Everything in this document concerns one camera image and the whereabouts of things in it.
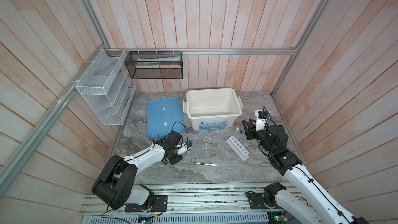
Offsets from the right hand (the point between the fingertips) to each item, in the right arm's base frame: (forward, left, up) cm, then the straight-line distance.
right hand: (246, 120), depth 76 cm
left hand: (-11, +38, -24) cm, 46 cm away
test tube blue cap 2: (-9, +29, -15) cm, 34 cm away
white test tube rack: (-6, +1, -20) cm, 21 cm away
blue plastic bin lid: (+19, +49, -23) cm, 58 cm away
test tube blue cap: (-2, +1, -9) cm, 10 cm away
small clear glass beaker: (-8, +15, -25) cm, 30 cm away
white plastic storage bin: (+26, +13, -23) cm, 37 cm away
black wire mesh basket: (+46, +56, 0) cm, 72 cm away
